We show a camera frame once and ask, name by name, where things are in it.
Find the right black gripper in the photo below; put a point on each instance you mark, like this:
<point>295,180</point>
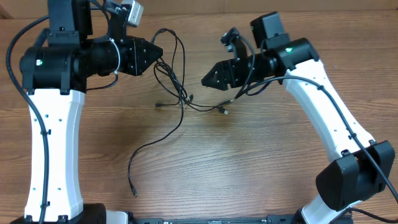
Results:
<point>234,72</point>

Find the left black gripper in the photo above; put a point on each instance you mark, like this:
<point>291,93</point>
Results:
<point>131,55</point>

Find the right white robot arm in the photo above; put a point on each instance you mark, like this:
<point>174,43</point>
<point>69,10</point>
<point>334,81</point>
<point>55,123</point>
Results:
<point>359,165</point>

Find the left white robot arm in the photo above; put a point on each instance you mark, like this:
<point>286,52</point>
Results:
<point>54,78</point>

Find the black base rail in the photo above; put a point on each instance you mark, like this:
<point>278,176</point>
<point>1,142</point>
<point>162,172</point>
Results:
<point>214,220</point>

